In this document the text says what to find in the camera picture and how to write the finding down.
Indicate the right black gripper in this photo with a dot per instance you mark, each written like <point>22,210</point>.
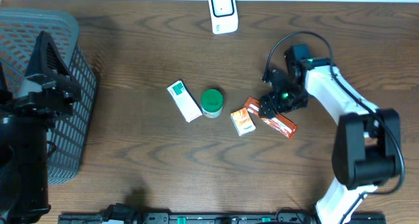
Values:
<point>272,103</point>

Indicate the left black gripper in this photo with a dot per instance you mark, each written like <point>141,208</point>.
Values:
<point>48,86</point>

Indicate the long orange sachet pack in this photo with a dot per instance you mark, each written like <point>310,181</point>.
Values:
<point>279,122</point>

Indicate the small orange box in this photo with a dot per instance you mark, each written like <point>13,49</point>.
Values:
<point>242,121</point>

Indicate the green lid jar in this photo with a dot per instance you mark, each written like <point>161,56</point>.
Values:
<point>212,103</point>

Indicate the white green Panadol box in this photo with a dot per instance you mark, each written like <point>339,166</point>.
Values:
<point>184,101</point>

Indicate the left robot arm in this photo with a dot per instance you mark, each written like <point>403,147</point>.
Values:
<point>25,122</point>

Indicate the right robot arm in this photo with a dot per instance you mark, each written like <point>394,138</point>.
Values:
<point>367,147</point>

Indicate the white barcode scanner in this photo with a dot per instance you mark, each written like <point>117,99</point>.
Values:
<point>224,16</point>

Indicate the grey plastic basket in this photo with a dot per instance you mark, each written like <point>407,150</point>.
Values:
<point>19,30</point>

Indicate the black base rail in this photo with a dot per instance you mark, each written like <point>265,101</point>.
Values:
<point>124,214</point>

